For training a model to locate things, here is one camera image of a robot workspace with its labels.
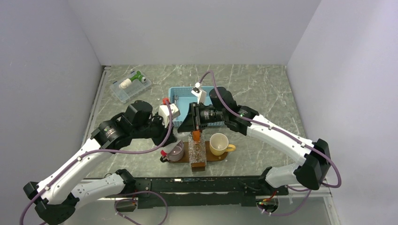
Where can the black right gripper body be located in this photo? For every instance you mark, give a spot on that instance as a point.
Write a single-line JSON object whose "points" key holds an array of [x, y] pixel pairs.
{"points": [[208, 115]]}

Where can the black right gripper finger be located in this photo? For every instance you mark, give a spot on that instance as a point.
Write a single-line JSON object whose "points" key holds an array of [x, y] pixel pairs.
{"points": [[189, 124], [200, 129]]}

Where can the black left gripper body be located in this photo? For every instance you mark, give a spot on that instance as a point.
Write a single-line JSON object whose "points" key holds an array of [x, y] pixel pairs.
{"points": [[158, 131]]}

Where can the orange toothpaste tube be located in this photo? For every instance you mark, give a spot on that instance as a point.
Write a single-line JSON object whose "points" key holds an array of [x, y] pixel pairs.
{"points": [[196, 136]]}

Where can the clear acrylic holder wooden base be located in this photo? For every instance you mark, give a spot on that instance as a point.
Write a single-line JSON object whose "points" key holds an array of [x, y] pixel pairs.
{"points": [[197, 155]]}

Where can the yellow mug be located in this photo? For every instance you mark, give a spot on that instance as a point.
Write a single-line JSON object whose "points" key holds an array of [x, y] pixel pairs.
{"points": [[219, 144]]}

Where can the light blue plastic basket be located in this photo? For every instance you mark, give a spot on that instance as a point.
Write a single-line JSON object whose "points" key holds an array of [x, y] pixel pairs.
{"points": [[185, 97]]}

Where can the purple grey mug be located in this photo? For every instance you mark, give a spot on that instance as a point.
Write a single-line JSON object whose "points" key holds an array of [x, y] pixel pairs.
{"points": [[175, 154]]}

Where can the brown oval wooden tray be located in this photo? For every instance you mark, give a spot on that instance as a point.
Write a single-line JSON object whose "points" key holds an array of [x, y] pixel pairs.
{"points": [[209, 155]]}

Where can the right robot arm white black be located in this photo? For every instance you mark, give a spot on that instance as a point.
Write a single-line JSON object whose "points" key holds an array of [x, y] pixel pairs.
{"points": [[310, 158]]}

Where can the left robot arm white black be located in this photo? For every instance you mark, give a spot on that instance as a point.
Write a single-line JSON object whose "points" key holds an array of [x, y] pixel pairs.
{"points": [[57, 197]]}

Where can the clear plastic storage box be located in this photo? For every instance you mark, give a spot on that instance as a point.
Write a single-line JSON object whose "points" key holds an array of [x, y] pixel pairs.
{"points": [[124, 95]]}

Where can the green white toy bottle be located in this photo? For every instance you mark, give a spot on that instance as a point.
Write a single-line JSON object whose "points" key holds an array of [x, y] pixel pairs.
{"points": [[127, 82]]}

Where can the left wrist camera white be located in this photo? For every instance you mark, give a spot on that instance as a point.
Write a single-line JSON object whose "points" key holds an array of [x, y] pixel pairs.
{"points": [[168, 111]]}

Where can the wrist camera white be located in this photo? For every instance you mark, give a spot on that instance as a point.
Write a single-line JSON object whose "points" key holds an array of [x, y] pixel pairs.
{"points": [[198, 91], [168, 111]]}

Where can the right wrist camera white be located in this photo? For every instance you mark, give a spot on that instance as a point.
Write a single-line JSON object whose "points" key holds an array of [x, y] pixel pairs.
{"points": [[198, 91]]}

